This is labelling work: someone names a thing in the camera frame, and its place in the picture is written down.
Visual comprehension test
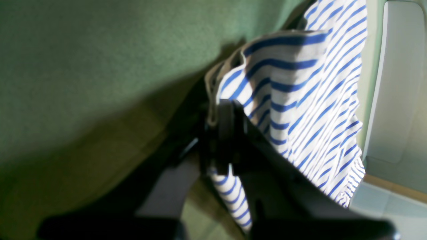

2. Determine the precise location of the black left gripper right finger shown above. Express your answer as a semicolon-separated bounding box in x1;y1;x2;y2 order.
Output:
231;101;401;240

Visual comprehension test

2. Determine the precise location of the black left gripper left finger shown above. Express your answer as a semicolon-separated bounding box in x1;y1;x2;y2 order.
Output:
37;100;234;240

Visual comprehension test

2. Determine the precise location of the blue white striped t-shirt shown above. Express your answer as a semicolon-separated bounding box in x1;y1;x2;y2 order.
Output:
204;0;368;232

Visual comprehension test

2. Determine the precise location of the green table cloth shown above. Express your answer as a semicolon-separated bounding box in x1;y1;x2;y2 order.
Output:
0;0;387;240

